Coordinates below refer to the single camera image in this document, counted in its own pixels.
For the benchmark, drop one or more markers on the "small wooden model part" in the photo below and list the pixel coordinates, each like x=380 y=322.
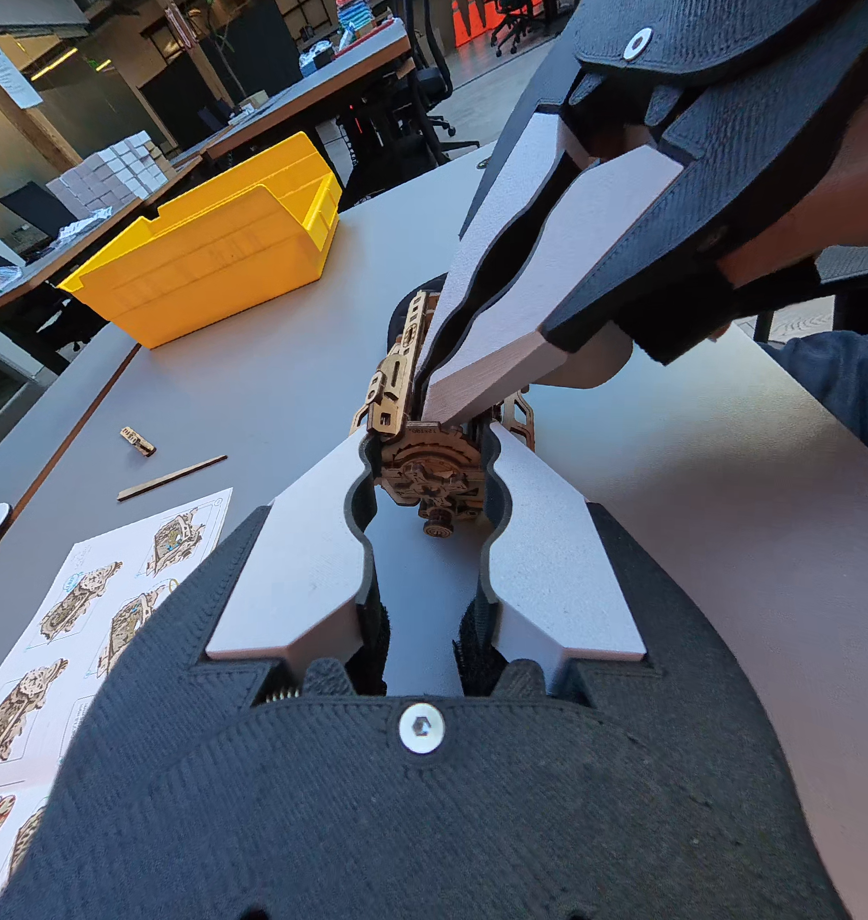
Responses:
x=138 y=442

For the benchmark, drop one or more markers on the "thin wooden stick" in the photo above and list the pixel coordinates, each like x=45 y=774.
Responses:
x=172 y=476

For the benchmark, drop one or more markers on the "wooden mechanical model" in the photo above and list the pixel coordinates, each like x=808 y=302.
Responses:
x=419 y=467

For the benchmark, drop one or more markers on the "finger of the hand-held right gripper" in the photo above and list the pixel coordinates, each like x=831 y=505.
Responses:
x=499 y=201
x=585 y=237

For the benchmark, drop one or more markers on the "person's dark clothing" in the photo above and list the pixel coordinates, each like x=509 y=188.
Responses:
x=843 y=381

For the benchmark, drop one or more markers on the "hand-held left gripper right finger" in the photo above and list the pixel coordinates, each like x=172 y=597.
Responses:
x=563 y=575

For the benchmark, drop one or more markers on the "clear plastic bags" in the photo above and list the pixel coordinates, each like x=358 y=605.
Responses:
x=82 y=230

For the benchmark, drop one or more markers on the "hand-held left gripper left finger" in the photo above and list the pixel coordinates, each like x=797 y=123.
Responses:
x=297 y=575

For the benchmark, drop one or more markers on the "person's right hand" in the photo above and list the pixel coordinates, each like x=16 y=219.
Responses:
x=836 y=187

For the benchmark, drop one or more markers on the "stack of small white boxes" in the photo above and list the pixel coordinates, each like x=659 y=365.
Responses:
x=110 y=172

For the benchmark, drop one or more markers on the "yellow plastic bin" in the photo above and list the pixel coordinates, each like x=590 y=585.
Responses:
x=211 y=251

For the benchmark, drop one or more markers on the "wood-edged grey desk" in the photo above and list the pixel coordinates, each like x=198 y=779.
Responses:
x=17 y=284
x=348 y=72

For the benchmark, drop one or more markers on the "white paper sign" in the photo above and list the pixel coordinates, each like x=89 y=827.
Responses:
x=6 y=68

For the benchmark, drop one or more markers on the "wooden post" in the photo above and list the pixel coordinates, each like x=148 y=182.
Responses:
x=39 y=129

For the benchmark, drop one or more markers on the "illustrated instruction booklet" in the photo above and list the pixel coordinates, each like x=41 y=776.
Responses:
x=103 y=575

